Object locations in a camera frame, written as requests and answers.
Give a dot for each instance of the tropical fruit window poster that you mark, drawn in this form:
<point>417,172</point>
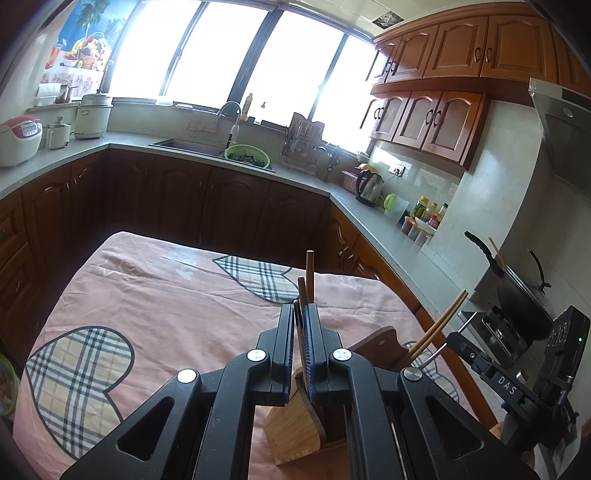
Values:
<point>87,41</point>

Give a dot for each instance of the steel kitchen faucet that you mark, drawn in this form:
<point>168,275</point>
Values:
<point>233,122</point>

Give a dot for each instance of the wooden upper cabinets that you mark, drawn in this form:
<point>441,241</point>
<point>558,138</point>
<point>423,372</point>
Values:
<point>452,55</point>

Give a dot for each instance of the wooden utensil holder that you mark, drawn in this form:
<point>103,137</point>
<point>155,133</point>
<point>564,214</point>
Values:
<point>286,429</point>

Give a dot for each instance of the wooden chopstick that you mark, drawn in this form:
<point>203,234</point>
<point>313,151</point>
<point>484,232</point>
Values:
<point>445,321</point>
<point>302,293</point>
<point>438,323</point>
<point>310,277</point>

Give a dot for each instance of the wall socket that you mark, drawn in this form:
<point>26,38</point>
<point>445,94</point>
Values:
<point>399,169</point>

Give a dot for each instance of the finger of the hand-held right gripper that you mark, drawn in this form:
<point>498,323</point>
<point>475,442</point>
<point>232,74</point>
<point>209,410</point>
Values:
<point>466,348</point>

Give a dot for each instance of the grey kitchen countertop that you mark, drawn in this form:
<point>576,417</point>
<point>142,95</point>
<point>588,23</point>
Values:
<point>369,221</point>

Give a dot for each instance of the black wok with lid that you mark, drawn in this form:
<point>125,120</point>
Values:
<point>521,295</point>

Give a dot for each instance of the steel electric kettle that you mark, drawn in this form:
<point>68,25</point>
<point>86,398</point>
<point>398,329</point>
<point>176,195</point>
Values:
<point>369,187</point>

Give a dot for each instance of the sauce bottles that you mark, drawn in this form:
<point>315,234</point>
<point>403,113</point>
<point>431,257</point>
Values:
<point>429,212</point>

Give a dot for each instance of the ceiling vent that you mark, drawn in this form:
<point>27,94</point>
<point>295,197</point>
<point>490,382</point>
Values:
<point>384,17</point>

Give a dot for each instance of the person's right hand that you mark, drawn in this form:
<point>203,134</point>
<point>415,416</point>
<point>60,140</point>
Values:
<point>496,431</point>

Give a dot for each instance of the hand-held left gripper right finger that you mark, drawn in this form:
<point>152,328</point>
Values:
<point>311,350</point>

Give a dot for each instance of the steel kitchen sink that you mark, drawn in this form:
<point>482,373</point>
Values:
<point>184,146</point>

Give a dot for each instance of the small white pot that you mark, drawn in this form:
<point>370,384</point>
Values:
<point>58,134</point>

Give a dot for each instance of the green cup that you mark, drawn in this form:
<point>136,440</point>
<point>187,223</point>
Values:
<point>390,205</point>

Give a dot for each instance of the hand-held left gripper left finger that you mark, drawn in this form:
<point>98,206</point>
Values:
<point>288,341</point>

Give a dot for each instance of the dish drying rack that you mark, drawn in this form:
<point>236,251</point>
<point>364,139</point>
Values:
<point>302,141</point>

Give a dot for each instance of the pink and white rice cooker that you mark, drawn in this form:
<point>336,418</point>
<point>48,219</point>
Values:
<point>18,141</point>

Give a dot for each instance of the white pitcher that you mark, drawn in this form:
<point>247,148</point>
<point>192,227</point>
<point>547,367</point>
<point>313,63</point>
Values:
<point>403,210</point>

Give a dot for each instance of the yellow bottle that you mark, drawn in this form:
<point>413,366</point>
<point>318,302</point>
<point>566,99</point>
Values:
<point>249,108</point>

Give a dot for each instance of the pink plaid-heart tablecloth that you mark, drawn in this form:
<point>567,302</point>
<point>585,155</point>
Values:
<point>161,300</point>

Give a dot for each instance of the metal chopstick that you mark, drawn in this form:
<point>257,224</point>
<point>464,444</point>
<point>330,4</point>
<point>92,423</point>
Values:
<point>431,357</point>

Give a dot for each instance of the gas stove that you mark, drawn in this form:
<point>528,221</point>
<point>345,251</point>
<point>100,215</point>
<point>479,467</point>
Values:
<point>494,337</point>

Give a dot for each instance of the large kitchen window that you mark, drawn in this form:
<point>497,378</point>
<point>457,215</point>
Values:
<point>221,55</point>

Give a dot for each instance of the pink storage box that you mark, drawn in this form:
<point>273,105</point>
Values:
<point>349,181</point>

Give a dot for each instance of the white electric cooker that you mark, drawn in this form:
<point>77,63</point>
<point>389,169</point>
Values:
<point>92,117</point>

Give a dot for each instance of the steel range hood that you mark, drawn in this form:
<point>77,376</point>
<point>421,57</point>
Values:
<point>568,134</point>

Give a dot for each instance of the green plastic basin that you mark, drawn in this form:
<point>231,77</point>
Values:
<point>247,156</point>

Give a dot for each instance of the spice jar set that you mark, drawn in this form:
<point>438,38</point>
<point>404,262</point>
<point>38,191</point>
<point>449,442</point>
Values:
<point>415,230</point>

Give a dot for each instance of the wooden spatula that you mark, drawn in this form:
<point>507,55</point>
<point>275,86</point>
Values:
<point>497,254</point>

